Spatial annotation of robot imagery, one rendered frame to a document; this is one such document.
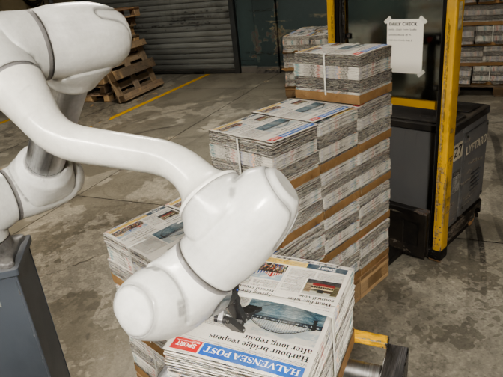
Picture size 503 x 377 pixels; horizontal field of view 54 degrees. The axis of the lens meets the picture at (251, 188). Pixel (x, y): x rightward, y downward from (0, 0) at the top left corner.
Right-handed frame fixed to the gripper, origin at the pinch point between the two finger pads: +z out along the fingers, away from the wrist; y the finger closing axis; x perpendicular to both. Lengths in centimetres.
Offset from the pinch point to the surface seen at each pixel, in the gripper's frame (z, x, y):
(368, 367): 24.8, 20.2, 21.2
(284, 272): 13.8, 1.1, 0.7
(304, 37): 515, -172, -230
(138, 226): 61, -74, -1
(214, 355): -12.0, -2.0, 13.8
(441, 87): 172, 22, -80
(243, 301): 3.5, -3.9, 6.5
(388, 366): 26.1, 24.4, 20.5
